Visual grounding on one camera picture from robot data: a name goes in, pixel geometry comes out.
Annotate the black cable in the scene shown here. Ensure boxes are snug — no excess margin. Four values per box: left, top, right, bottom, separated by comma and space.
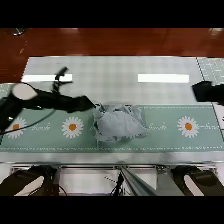
0, 109, 57, 136
104, 172, 125, 197

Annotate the silver frame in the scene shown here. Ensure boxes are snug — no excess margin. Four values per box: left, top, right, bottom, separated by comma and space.
0, 161, 224, 197

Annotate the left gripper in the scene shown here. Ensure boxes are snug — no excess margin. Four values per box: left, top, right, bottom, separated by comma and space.
64, 95, 97, 114

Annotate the grey shirt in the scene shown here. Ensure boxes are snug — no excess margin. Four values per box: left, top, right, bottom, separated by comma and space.
91, 102, 149, 144

